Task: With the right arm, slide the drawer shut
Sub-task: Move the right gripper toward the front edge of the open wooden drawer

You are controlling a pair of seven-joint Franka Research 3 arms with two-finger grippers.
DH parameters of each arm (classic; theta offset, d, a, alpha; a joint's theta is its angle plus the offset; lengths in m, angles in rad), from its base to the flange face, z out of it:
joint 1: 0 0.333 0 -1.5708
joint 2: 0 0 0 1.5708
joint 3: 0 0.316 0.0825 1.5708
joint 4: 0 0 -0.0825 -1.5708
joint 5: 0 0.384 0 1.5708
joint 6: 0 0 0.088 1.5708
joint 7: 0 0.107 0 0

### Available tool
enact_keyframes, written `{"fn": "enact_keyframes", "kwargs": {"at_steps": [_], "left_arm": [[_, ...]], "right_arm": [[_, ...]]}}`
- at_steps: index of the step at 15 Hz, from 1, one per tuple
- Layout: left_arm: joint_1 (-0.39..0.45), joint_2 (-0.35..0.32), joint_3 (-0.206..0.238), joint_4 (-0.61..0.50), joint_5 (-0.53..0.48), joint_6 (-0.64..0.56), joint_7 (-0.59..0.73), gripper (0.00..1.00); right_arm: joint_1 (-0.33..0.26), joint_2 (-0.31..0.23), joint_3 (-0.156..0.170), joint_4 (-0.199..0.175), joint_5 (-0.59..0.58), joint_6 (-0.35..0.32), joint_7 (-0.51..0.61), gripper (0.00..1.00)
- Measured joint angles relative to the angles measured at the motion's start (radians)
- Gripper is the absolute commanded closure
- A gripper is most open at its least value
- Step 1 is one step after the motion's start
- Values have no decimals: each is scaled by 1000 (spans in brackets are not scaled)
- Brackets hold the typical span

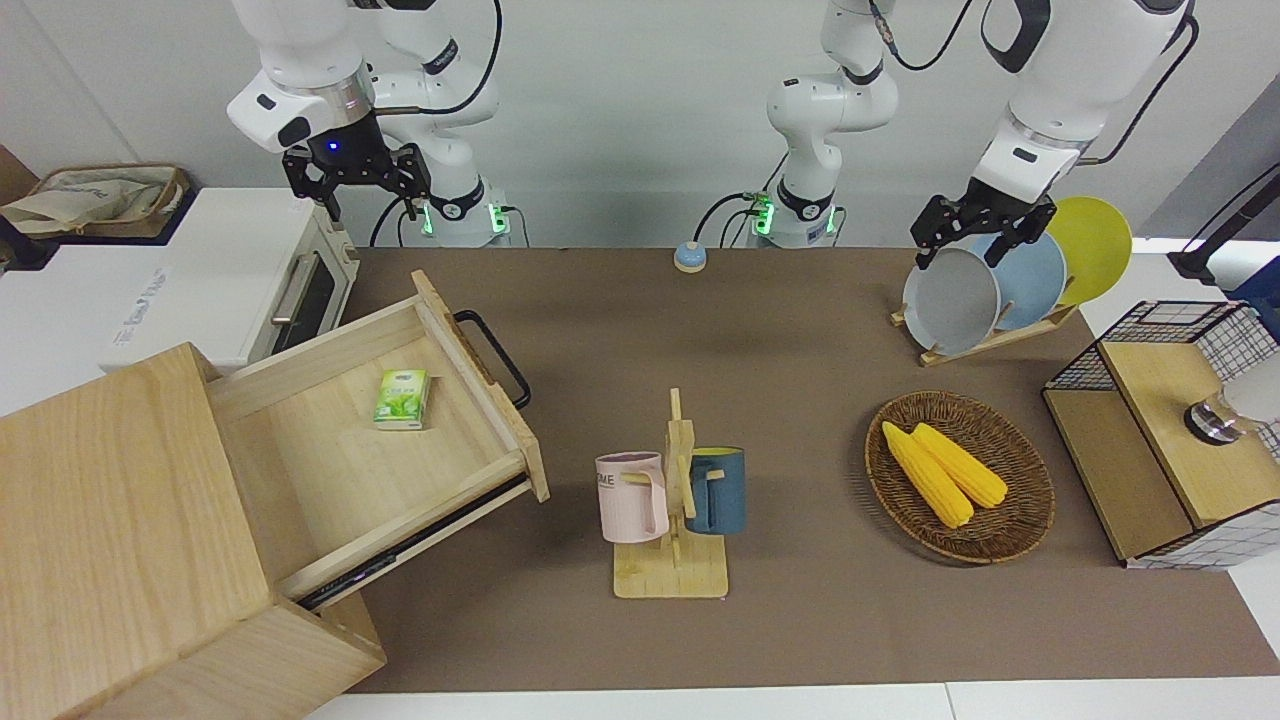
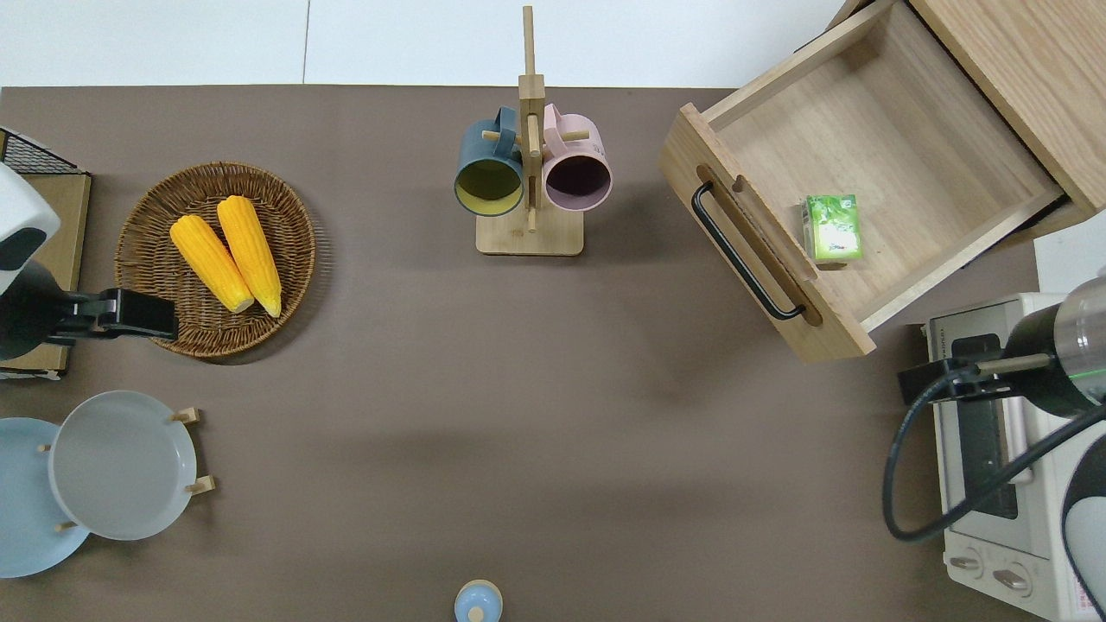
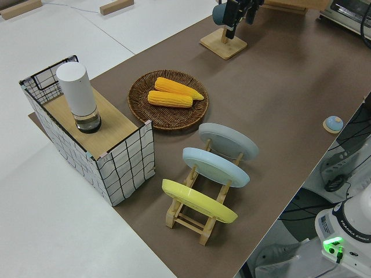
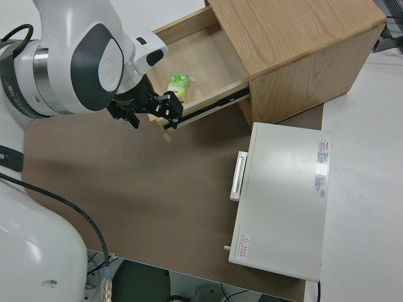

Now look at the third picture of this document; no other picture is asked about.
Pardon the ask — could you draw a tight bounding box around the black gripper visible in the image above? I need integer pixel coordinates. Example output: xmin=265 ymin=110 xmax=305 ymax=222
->
xmin=225 ymin=0 xmax=264 ymax=39

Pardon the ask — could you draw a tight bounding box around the grid patterned wire storage box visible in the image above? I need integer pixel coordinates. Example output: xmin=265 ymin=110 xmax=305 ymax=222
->
xmin=19 ymin=54 xmax=157 ymax=207

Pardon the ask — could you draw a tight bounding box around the light blue plate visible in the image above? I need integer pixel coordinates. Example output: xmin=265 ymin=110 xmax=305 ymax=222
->
xmin=181 ymin=147 xmax=250 ymax=189

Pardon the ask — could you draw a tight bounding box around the dark blue mug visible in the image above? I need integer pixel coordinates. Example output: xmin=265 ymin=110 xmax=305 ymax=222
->
xmin=212 ymin=3 xmax=232 ymax=26

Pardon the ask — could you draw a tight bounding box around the white cylinder with clear base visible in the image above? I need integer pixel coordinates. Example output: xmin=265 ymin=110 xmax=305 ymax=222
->
xmin=56 ymin=63 xmax=102 ymax=134

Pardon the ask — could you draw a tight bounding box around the brown table mat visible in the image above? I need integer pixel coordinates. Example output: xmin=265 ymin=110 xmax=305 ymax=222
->
xmin=28 ymin=0 xmax=371 ymax=278

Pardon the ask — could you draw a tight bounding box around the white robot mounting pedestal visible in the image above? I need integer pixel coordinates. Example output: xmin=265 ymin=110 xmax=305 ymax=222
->
xmin=240 ymin=240 xmax=371 ymax=278

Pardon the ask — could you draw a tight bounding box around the yellow corn cob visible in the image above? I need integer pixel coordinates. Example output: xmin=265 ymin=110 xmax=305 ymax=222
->
xmin=147 ymin=90 xmax=194 ymax=109
xmin=154 ymin=76 xmax=205 ymax=101

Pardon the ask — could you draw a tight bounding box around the white power strip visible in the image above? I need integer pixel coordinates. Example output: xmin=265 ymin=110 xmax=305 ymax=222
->
xmin=320 ymin=147 xmax=356 ymax=186

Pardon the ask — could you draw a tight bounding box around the wooden block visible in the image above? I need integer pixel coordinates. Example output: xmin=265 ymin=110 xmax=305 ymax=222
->
xmin=0 ymin=0 xmax=43 ymax=20
xmin=99 ymin=0 xmax=134 ymax=16

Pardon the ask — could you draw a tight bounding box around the beige toaster oven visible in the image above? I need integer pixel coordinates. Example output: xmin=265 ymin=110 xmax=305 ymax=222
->
xmin=318 ymin=0 xmax=371 ymax=35

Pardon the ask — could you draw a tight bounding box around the wooden mug tree stand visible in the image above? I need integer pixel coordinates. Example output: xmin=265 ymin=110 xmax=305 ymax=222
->
xmin=199 ymin=0 xmax=248 ymax=61

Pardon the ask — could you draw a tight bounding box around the black power plug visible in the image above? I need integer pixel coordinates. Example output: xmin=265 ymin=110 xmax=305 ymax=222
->
xmin=323 ymin=174 xmax=346 ymax=192

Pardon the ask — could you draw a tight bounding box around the yellow plate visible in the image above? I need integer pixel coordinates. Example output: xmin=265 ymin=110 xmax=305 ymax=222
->
xmin=161 ymin=178 xmax=239 ymax=224

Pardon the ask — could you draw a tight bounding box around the wooden cabinet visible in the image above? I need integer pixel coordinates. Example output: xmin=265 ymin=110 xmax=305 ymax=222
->
xmin=259 ymin=0 xmax=334 ymax=14

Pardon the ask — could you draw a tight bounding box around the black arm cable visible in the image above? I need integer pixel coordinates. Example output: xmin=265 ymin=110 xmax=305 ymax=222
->
xmin=359 ymin=0 xmax=371 ymax=50

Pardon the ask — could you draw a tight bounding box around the grey plate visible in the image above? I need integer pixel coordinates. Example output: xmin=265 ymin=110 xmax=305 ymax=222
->
xmin=198 ymin=122 xmax=259 ymax=162

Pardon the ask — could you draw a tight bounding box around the wooden plate rack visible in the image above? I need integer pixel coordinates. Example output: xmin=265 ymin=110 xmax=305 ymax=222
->
xmin=165 ymin=138 xmax=244 ymax=246

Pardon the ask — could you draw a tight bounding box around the round brown wicker basket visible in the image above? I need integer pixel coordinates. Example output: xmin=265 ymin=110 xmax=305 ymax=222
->
xmin=127 ymin=69 xmax=210 ymax=131

